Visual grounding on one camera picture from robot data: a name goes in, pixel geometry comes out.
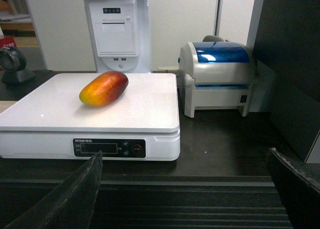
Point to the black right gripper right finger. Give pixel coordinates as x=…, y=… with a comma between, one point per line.
x=298, y=186

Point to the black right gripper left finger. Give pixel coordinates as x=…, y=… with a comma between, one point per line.
x=70, y=205

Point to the dark red yellow mango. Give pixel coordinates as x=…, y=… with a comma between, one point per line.
x=104, y=89

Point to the black checkout counter cabinet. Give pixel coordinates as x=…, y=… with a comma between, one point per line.
x=219, y=181

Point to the white electronic checkout scale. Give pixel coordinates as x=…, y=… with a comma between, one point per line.
x=52, y=123

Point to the white blue label printer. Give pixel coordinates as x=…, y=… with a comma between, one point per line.
x=215, y=74

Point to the black box right side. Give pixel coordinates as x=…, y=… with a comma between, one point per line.
x=288, y=42

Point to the black round barcode scanner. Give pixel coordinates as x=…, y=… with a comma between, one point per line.
x=14, y=64

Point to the red fire extinguisher box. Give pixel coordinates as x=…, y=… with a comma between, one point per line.
x=7, y=41

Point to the white POS terminal stand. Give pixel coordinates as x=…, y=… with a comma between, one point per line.
x=120, y=35

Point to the wooden shelf with papers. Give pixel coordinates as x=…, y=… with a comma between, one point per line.
x=16, y=21

